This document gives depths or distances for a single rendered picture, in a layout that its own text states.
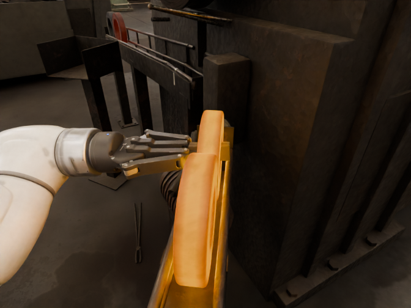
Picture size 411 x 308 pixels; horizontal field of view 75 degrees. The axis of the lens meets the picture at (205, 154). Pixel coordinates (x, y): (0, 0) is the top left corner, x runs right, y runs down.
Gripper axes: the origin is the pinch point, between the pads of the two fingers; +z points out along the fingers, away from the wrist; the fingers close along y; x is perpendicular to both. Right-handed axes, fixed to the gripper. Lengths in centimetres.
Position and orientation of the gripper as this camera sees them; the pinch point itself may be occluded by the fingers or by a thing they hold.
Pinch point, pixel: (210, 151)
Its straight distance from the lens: 46.0
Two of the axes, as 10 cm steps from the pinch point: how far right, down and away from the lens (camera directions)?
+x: -0.9, -8.3, -5.6
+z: 9.9, -0.1, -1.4
